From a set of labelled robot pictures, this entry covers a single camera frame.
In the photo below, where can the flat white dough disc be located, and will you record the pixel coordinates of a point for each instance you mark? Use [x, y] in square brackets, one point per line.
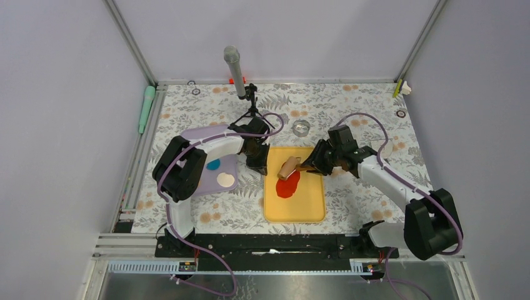
[225, 180]

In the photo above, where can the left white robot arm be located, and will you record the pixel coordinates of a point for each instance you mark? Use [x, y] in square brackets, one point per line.
[180, 167]

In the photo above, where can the yellow tray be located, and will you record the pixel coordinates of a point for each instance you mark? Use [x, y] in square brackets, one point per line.
[307, 205]

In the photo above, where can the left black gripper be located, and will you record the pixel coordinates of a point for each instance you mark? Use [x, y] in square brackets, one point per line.
[260, 166]

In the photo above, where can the flat blue dough disc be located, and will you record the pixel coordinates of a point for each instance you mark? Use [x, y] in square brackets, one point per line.
[213, 165]

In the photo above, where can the white corner clip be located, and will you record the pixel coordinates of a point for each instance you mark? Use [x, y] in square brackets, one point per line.
[402, 88]

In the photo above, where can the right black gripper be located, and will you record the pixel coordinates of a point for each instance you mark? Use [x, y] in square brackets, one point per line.
[315, 159]

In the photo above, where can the metal dough scraper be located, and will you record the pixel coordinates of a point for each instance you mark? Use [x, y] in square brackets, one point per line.
[383, 147]

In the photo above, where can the grey microphone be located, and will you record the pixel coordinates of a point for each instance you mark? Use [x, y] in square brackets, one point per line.
[232, 58]

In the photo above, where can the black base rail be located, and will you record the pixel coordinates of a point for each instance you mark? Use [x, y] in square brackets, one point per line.
[273, 252]

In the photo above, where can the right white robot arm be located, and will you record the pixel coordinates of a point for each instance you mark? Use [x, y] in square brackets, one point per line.
[431, 225]

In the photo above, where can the wooden dough roller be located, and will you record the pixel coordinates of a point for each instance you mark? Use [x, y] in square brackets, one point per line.
[291, 165]

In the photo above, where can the black mini tripod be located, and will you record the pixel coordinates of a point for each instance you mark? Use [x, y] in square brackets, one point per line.
[251, 103]

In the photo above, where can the red dough ball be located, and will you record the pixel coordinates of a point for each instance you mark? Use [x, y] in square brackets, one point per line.
[285, 188]

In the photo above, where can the purple tray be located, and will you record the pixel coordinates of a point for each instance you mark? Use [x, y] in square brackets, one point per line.
[229, 163]

